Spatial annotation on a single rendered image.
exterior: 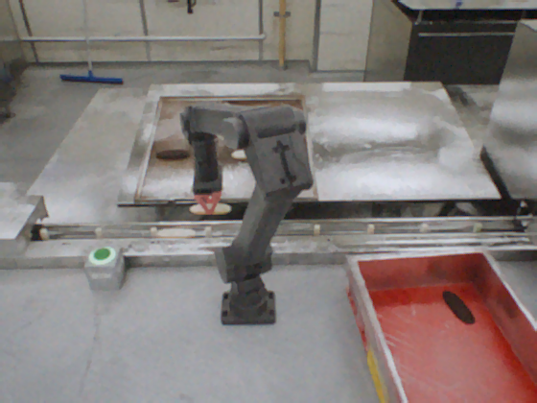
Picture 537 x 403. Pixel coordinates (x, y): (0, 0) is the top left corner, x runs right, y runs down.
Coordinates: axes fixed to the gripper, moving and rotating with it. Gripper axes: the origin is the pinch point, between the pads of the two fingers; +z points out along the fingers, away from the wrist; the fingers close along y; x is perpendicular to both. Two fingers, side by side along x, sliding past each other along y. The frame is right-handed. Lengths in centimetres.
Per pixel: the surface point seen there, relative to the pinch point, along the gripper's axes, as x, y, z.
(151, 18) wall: -87, -369, 52
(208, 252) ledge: -0.2, 9.2, 7.2
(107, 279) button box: -22.7, 17.1, 7.9
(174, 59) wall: -70, -369, 92
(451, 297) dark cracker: 55, 23, 10
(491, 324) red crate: 62, 30, 10
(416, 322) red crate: 46, 29, 11
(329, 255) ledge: 29.2, 9.7, 8.3
